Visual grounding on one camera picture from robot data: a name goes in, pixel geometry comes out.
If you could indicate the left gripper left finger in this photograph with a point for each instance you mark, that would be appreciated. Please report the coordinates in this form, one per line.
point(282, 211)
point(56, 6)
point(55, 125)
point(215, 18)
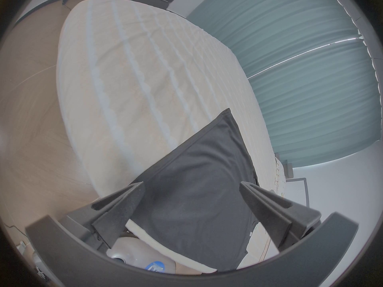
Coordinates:
point(116, 214)

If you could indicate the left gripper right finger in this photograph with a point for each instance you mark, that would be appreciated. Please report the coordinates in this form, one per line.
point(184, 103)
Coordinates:
point(275, 218)

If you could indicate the black T-shirt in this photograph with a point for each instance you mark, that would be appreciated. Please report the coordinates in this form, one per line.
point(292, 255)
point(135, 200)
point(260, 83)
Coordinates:
point(194, 190)

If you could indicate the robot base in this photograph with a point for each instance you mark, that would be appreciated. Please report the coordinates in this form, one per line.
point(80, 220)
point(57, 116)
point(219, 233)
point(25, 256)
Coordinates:
point(131, 250)

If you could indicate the bed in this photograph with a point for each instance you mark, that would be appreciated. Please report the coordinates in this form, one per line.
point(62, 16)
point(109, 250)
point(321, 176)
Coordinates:
point(119, 70)

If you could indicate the white printed pillow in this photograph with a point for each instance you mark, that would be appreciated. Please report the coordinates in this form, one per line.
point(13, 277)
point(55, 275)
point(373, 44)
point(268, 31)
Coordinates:
point(279, 178)

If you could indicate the grey bedside table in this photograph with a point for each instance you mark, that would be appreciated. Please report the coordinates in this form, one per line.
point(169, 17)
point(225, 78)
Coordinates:
point(290, 169)

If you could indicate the blue-green curtain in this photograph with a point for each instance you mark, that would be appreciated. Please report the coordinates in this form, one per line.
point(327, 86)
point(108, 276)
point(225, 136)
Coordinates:
point(269, 16)
point(314, 106)

